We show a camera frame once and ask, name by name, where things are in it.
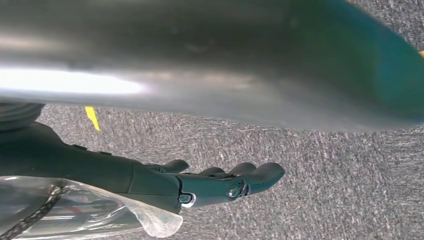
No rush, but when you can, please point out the yellow floor tape strip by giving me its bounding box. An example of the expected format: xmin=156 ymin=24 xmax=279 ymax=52
xmin=84 ymin=105 xmax=101 ymax=132

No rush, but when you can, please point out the grey glossy robot body shell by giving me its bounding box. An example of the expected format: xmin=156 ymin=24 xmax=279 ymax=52
xmin=0 ymin=0 xmax=424 ymax=134

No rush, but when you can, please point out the black braided cable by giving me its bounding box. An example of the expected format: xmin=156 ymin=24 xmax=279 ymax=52
xmin=0 ymin=183 xmax=69 ymax=240

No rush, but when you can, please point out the clear plastic film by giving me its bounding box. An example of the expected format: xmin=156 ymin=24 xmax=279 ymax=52
xmin=0 ymin=175 xmax=184 ymax=240

